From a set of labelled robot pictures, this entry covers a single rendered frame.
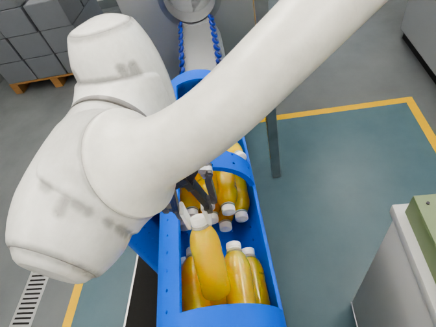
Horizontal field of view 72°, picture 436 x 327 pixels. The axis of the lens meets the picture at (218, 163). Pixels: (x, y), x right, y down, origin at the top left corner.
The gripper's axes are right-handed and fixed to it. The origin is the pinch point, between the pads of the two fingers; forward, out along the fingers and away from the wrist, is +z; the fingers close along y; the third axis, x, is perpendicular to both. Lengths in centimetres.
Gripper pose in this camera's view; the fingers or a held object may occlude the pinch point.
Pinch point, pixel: (196, 214)
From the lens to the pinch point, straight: 64.9
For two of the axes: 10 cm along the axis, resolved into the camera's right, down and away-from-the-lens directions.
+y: -9.7, 2.1, 0.9
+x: 1.0, 7.5, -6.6
